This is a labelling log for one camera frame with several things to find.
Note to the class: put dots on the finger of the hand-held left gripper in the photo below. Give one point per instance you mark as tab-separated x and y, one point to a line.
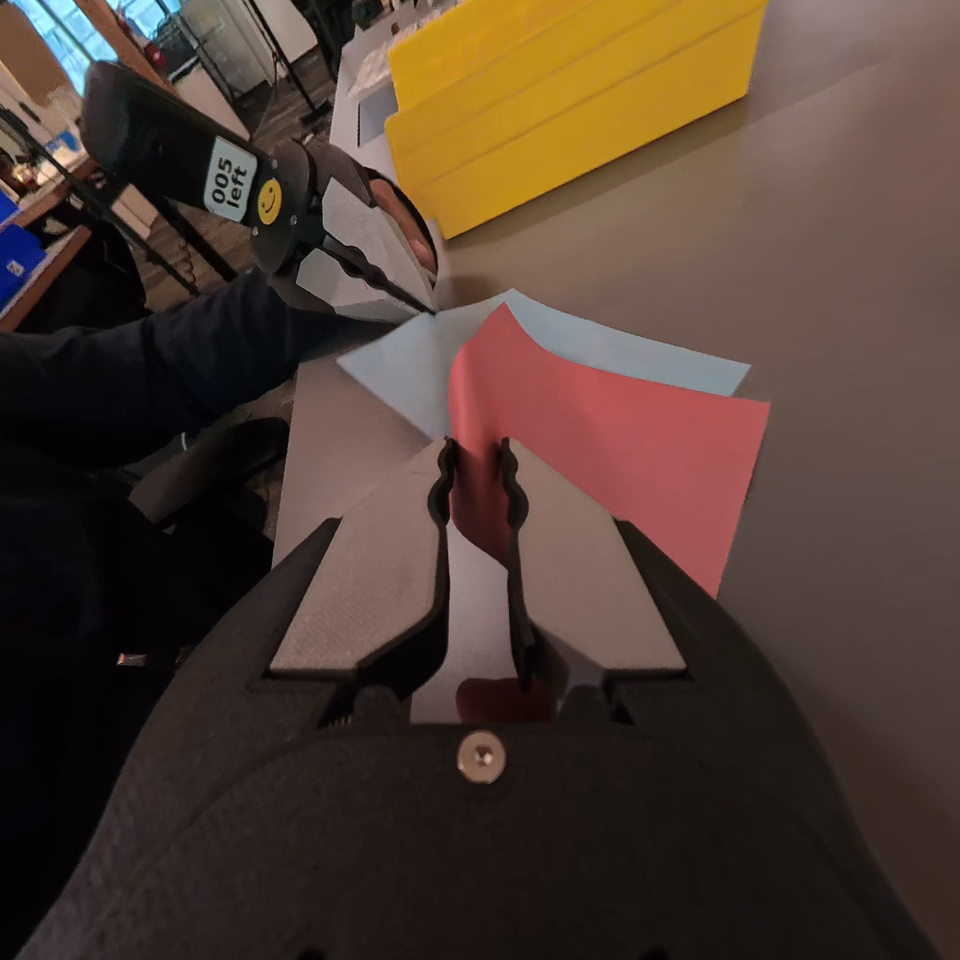
360	225
337	281

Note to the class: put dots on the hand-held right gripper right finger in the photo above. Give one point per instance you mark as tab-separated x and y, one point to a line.
592	592

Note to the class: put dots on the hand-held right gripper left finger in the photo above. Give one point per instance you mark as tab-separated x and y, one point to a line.
360	585

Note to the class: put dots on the light blue paper sheet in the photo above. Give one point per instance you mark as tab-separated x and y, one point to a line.
397	367

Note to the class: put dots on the red paper sheet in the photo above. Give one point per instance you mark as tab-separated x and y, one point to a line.
600	450

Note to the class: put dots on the person's left forearm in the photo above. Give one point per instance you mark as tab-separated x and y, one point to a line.
150	360

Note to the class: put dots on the grey flat sheet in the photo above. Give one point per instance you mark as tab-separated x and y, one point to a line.
377	112

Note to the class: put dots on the black tripod stand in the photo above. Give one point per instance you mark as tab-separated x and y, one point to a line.
289	52

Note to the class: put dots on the blue storage bin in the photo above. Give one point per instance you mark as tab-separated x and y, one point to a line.
15	259

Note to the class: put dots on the yellow plastic bin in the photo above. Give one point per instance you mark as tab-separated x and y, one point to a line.
570	112

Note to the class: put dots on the person's dark clothed body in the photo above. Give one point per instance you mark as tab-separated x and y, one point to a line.
60	600

